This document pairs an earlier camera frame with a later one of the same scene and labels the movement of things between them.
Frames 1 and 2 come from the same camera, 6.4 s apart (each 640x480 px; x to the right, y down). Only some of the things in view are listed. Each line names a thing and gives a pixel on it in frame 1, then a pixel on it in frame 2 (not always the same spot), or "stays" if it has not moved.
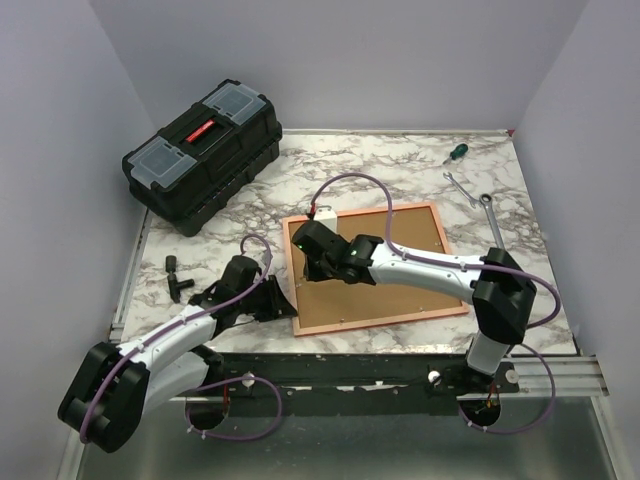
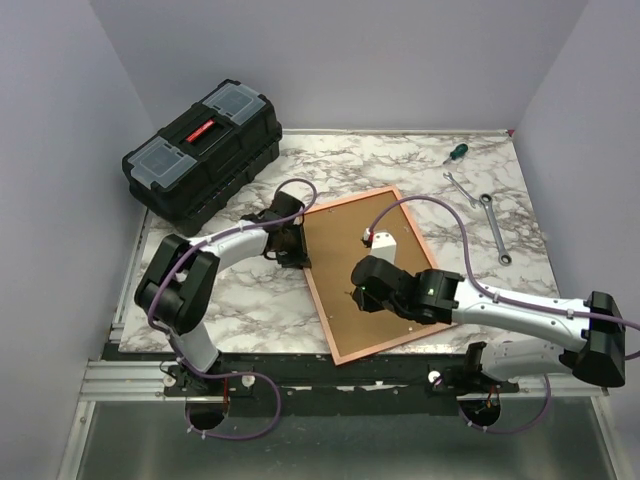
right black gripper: x=312 y=274 → x=365 y=302
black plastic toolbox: x=205 y=156 stays
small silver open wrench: x=474 y=202 stays
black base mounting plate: x=349 y=384 stays
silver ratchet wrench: x=486 y=199 stays
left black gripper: x=278 y=307 → x=300 y=258
